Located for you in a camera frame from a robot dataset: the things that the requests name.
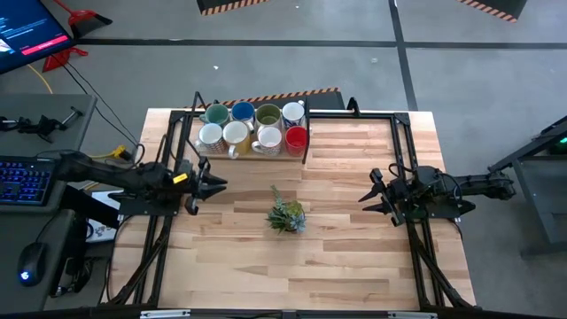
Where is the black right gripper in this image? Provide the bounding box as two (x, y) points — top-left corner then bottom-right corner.
(357, 167), (420, 228)

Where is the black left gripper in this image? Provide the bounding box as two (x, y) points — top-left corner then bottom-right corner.
(175, 155), (229, 217)

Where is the yellow mug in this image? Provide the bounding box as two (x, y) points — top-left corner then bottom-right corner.
(222, 120), (252, 160)

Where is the sage green mug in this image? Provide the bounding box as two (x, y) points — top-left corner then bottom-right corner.
(198, 103), (231, 128)

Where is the grey diamond pattern mug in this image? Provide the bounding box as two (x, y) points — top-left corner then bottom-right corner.
(251, 126), (284, 157)

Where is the white mug with green interior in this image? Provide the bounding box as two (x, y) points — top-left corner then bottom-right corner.
(254, 103), (284, 132)

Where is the red mug white handle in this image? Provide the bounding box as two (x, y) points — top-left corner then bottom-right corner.
(284, 125), (309, 159)

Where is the white mug blue floral print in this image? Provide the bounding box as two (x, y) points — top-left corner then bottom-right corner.
(281, 100), (307, 129)

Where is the red white lattice pattern mug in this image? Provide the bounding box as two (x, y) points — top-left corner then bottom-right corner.
(194, 122), (227, 156)

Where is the white mug with blue interior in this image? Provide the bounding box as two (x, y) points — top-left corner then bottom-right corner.
(229, 100), (257, 133)

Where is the succulent plant in black pot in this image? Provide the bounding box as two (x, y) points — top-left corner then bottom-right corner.
(264, 184), (307, 236)

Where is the wooden mug tray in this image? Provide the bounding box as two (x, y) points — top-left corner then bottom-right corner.
(183, 90), (314, 165)

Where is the long black hazard-striped platform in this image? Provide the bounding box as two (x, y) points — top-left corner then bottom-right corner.
(194, 87), (346, 112)

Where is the white printed paper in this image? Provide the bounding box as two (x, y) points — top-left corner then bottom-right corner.
(83, 190), (123, 244)

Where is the black clamp tool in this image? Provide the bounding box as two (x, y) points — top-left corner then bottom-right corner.
(0, 105), (84, 144)

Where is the black metal stand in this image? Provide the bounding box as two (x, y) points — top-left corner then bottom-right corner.
(486, 115), (567, 258)

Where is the grey desk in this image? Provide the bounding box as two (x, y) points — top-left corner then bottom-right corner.
(0, 92), (98, 314)

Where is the backlit black keyboard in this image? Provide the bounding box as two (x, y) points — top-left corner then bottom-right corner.
(0, 154), (58, 207)

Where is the black computer mouse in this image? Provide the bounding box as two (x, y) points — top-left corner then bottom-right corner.
(16, 241), (48, 288)

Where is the red plastic object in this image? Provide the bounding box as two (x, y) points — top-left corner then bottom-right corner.
(42, 46), (89, 74)

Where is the red dustpan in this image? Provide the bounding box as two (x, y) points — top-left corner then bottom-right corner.
(52, 0), (113, 40)

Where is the computer monitor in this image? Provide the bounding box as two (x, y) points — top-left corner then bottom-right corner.
(0, 0), (75, 75)

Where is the black metal table frame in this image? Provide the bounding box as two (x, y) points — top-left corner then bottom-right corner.
(100, 90), (478, 311)

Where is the yellow cable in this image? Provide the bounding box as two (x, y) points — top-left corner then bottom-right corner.
(26, 63), (130, 192)

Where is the silver bracket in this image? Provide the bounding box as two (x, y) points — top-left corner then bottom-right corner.
(387, 311), (439, 319)
(139, 308), (191, 319)

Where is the black floor cable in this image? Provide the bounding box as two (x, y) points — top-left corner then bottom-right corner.
(55, 55), (142, 147)

